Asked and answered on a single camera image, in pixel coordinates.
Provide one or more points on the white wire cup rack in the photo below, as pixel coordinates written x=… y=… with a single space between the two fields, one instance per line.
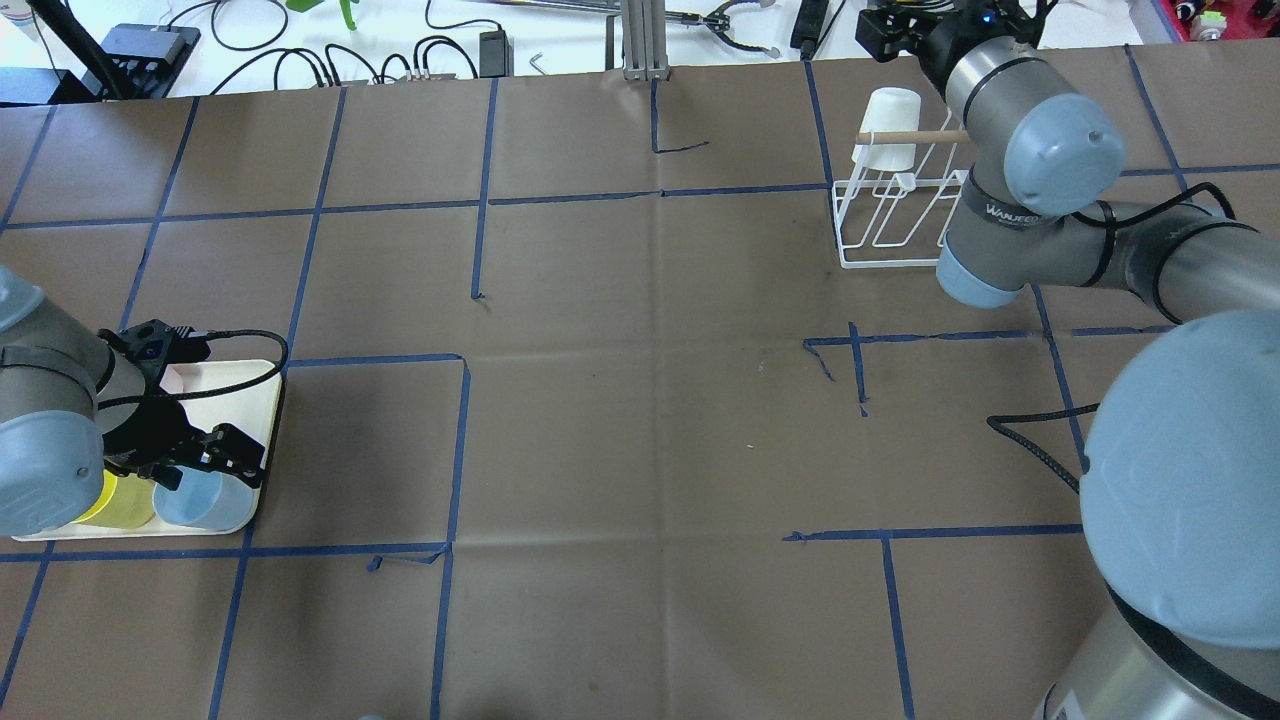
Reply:
x=895 y=208

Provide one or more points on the cream white plastic cup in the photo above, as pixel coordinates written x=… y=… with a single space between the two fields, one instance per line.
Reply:
x=891 y=109

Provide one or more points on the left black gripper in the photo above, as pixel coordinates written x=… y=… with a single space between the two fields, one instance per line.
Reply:
x=147 y=428

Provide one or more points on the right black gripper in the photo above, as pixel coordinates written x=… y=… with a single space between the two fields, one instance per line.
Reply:
x=936 y=43

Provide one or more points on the cream plastic tray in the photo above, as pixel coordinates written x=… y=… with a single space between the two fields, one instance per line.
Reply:
x=253 y=410

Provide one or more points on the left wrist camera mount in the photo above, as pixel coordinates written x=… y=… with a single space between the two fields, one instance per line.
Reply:
x=156 y=343

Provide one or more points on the black power adapter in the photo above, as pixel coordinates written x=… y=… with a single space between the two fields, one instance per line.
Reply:
x=495 y=54

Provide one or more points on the light blue cup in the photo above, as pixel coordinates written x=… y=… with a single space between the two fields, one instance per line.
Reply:
x=206 y=500

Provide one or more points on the aluminium frame post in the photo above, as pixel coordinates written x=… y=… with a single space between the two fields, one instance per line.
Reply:
x=643 y=38

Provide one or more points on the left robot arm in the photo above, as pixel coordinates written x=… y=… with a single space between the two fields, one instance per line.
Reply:
x=85 y=411

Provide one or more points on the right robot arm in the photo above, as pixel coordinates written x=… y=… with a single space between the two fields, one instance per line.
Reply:
x=1179 y=492

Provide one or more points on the yellow plastic cup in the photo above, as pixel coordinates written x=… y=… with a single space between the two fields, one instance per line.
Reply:
x=125 y=503

